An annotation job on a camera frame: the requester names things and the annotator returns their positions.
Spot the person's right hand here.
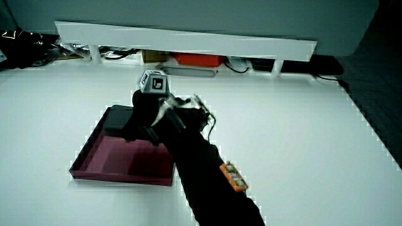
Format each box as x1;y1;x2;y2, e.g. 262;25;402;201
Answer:
122;69;217;147

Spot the black battery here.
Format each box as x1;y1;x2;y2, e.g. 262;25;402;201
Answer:
102;105;136;137

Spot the maroon square plate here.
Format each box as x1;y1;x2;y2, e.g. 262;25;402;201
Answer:
68;105;177;187

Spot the person's right forearm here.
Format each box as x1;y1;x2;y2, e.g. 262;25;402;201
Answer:
161;124;266;226

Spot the orange forearm sensor module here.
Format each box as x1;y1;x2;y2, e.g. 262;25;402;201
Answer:
219;161;249;193

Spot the brown cardboard box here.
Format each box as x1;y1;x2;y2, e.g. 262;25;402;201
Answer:
141;49;169;64

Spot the grey flat panel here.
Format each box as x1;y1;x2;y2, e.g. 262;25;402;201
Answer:
159;65;219;78

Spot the orange box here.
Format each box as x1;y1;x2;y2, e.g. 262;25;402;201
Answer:
171;52;225;68

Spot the white shelf riser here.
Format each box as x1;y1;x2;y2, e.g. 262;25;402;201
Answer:
55;21;318;78

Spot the white plastic bag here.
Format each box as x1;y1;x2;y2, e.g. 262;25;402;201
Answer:
226;56;253;72

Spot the black plastic bag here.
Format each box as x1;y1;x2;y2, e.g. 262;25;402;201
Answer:
0;29;61;70

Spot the black cable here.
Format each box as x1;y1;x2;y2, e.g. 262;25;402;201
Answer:
223;60;251;75
99;46;139;61
313;73;350;91

